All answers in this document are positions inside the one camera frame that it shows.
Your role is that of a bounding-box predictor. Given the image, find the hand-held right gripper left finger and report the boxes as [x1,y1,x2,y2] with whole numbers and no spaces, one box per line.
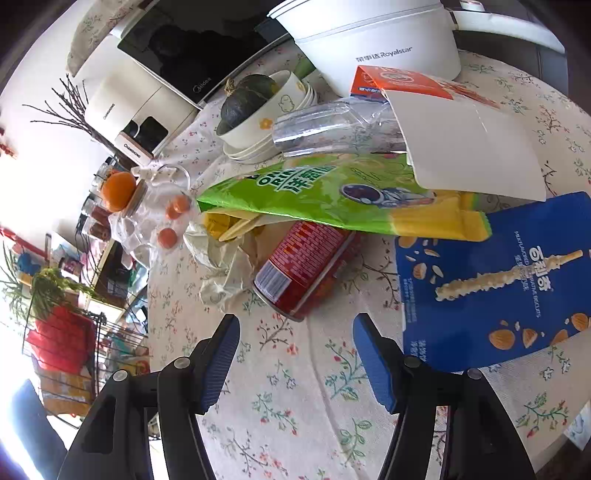
[58,314,241,480]

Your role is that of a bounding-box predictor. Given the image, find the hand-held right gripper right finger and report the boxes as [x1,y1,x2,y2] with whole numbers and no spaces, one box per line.
[352,313,532,480]

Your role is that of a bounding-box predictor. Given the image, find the white tissue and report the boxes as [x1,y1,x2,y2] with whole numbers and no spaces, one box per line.
[184,217,278,319]

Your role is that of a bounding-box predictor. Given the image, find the red drink can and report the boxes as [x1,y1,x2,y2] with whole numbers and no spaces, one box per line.
[253,220,358,322]

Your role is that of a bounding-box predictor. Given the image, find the yellow snack wrapper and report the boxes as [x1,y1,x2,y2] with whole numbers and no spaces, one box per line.
[203,211,262,243]

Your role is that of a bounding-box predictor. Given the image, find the blue biscuit box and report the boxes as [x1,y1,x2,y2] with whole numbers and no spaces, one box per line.
[394,191,591,374]

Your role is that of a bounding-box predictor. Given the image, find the green snack bag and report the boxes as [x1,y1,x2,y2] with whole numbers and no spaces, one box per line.
[196,152,491,241]

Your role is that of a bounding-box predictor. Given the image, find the floral tablecloth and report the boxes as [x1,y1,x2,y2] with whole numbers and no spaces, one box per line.
[145,41,591,480]

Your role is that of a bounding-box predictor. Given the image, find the clear plastic bag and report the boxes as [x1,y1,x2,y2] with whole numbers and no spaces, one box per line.
[111,164,195,264]

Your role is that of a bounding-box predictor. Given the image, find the red bag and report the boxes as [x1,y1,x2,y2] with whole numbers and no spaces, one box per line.
[25,307,98,374]

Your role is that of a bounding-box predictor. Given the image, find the green potted plant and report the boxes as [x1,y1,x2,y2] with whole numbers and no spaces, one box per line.
[0,244,93,319]

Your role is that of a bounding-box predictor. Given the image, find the large orange fruit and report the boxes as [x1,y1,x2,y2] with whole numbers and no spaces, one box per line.
[102,171,138,213]

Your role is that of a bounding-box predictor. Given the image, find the clear crushed plastic bottle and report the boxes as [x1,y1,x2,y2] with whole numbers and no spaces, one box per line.
[271,99,409,160]

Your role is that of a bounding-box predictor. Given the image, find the dark green pumpkin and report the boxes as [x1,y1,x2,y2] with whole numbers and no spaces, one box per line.
[217,74,280,134]

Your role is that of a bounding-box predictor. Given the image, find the white countertop appliance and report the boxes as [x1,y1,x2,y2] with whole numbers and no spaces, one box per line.
[83,74,199,162]

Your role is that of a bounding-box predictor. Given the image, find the white bowl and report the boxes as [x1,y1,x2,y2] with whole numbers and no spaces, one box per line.
[224,76,320,162]

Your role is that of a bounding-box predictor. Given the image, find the dry dark twigs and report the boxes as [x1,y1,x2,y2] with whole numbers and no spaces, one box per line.
[23,74,100,139]

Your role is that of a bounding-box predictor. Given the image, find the black door microwave oven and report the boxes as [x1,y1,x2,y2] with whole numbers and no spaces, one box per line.
[108,0,296,112]

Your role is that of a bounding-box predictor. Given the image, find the white electric cooking pot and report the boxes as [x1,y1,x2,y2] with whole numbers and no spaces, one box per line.
[268,0,566,99]

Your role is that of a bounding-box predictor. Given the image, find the floral dust cover cloth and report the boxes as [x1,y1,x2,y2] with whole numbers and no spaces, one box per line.
[65,0,144,77]

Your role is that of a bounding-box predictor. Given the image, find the black wire rack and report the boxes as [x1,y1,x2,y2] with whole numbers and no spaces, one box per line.
[21,231,153,416]

